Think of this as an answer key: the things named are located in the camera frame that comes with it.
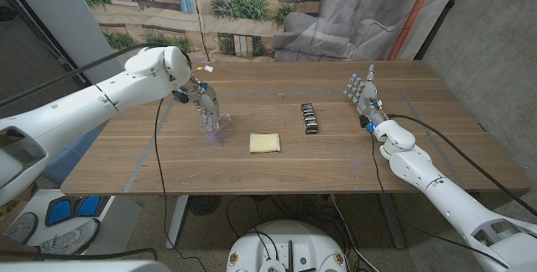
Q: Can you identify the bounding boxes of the white floor board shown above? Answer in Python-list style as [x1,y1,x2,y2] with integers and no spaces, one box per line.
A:
[8,187,143,260]

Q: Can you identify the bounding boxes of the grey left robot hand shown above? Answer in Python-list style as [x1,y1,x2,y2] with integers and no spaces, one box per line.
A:
[180,76,223,135]

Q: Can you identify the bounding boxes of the yellow sponge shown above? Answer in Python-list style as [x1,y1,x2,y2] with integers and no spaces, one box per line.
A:
[249,133,281,154]

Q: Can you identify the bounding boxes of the grey sneaker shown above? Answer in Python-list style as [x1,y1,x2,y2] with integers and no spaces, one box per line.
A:
[38,217,102,255]
[3,212,39,244]

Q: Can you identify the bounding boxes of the grey table leg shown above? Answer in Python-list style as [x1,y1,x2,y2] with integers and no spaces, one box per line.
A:
[377,192,407,250]

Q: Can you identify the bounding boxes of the clear glass beaker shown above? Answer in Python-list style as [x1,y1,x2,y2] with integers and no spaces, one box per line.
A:
[196,110,234,137]

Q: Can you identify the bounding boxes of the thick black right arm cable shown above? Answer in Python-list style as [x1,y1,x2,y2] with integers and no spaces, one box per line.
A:
[386,113,537,217]

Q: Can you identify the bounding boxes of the black silver battery row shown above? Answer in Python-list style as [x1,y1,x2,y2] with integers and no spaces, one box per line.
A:
[300,102,319,135]

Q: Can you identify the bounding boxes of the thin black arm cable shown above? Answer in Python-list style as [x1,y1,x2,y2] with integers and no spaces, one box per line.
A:
[153,97,209,272]
[369,132,511,269]

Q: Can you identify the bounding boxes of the blue-grey padded chair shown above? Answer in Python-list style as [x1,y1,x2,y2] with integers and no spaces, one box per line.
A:
[41,127,102,187]

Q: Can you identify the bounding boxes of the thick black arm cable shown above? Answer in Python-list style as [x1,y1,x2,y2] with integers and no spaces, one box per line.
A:
[386,113,537,217]
[0,43,185,263]

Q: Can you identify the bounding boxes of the wooden table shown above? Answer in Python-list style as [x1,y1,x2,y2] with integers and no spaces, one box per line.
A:
[60,60,532,197]

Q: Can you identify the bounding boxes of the brown cardboard box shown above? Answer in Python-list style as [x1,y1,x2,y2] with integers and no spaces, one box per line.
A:
[0,187,30,222]

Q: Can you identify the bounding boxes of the black round floor fan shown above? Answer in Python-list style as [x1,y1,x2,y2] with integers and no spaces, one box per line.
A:
[187,195,222,217]

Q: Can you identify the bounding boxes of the white table leg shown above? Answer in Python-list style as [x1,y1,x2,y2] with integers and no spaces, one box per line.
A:
[165,195,190,251]

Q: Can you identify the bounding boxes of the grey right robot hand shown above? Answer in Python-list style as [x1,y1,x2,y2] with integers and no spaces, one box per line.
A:
[342,63,389,128]

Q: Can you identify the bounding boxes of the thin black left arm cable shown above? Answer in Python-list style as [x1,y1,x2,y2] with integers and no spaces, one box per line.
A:
[153,97,209,272]

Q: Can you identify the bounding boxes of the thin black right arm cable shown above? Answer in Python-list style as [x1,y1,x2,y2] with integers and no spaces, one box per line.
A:
[369,132,511,269]

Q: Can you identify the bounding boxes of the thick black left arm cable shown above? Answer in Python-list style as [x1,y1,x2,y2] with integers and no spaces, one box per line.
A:
[0,43,185,263]

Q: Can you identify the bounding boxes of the printed fabric backdrop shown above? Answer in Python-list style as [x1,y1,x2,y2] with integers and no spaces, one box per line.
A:
[69,0,469,83]

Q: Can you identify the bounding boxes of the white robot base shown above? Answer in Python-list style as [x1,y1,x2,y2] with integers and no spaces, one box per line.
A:
[225,219,348,272]

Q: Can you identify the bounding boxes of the white robot chest cover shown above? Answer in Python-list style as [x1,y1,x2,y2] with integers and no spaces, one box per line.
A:
[0,259,172,272]

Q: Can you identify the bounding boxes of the white floor cable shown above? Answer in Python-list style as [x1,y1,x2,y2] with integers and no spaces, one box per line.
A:
[330,194,381,272]

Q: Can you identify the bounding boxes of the blue black foot pedal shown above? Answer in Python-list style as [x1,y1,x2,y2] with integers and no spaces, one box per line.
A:
[44,195,111,228]

